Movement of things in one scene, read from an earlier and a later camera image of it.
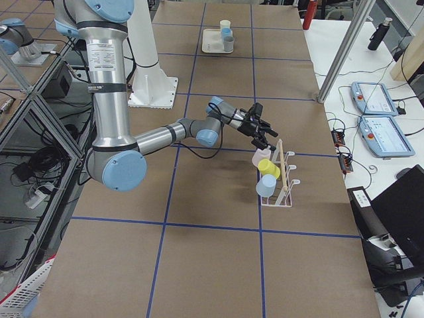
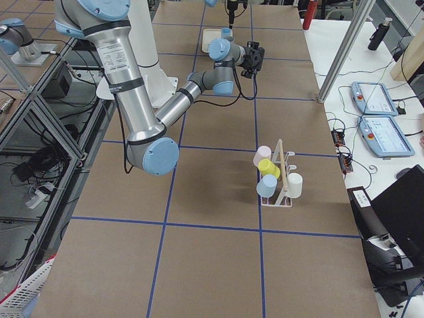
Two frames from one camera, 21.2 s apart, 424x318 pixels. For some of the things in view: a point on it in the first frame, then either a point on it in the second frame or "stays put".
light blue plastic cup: (265, 187) stays put
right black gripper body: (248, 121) -> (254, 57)
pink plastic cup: (260, 155) stays put
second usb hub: (345, 162) stays put
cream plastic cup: (224, 24) -> (295, 185)
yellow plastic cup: (266, 167) stays put
